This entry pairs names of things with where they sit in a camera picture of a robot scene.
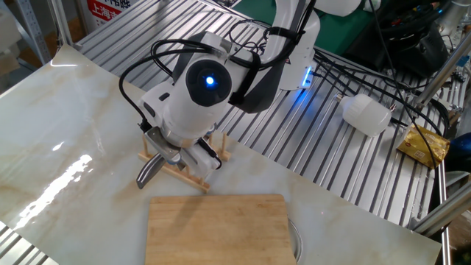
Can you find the white foam box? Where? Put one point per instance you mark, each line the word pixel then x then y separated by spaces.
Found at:
pixel 7 33

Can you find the silver flange bracket blue cap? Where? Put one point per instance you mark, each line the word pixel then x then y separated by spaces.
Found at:
pixel 210 129

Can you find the gold foil packet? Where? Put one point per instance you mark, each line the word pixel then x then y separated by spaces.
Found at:
pixel 423 145

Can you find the red sign white text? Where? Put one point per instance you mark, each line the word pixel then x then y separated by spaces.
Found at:
pixel 101 11

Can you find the green mat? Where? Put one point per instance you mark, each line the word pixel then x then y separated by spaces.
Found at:
pixel 338 33

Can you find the black steering wheel controller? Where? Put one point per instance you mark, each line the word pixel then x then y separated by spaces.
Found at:
pixel 416 48

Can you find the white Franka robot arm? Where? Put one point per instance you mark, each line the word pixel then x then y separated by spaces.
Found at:
pixel 184 110

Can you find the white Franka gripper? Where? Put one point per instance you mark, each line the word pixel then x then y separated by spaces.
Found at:
pixel 154 99

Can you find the wooden peg rack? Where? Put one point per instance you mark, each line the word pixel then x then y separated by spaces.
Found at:
pixel 195 184

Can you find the slanted aluminium frame post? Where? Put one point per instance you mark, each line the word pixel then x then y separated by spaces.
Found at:
pixel 441 73

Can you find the slim metal post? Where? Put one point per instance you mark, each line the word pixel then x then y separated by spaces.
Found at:
pixel 60 22

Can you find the aluminium frame profile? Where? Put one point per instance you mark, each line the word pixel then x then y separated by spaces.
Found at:
pixel 441 213

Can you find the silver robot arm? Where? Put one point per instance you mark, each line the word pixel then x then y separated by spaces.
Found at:
pixel 454 14

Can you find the white LED bulb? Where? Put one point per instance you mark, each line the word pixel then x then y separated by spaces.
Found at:
pixel 366 114

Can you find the perforated grey shelf upright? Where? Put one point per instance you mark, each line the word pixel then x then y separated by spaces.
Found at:
pixel 33 33

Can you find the dark blue round object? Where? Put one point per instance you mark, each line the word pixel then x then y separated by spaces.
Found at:
pixel 461 152

